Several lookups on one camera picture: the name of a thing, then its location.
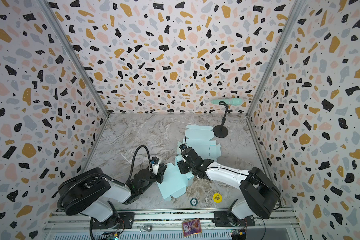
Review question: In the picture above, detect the black microphone stand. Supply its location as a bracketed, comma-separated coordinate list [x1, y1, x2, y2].
[213, 101, 229, 138]

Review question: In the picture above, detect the aluminium left corner post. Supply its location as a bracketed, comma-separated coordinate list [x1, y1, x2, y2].
[36, 1, 110, 118]

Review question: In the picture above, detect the aluminium right corner post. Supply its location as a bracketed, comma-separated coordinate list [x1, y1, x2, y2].
[246, 0, 307, 118]

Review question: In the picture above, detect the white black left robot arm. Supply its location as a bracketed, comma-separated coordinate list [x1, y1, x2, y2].
[57, 164, 167, 227]

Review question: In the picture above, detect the aluminium corner post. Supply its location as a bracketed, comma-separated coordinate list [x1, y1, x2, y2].
[246, 0, 307, 118]
[36, 1, 110, 118]

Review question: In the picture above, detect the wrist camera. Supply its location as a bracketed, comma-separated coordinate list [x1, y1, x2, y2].
[151, 157, 161, 175]
[179, 143, 188, 157]

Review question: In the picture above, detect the purple snack packet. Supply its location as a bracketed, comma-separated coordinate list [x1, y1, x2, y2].
[182, 219, 202, 237]

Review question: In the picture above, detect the mint paper box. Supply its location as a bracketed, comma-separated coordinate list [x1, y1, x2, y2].
[158, 155, 194, 201]
[177, 125, 222, 161]

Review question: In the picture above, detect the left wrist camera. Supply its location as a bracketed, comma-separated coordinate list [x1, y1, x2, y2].
[151, 157, 161, 175]

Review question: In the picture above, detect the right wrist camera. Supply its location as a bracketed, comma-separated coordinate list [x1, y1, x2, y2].
[179, 143, 188, 157]

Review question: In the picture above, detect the flat mint paper box blank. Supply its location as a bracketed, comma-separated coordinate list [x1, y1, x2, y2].
[177, 125, 222, 161]

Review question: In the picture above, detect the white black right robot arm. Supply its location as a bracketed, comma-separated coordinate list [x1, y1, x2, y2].
[178, 144, 281, 226]

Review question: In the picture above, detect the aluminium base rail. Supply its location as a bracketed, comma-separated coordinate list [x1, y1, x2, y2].
[41, 208, 304, 240]

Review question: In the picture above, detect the yellow round sticker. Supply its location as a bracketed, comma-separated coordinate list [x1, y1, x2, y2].
[213, 193, 223, 203]

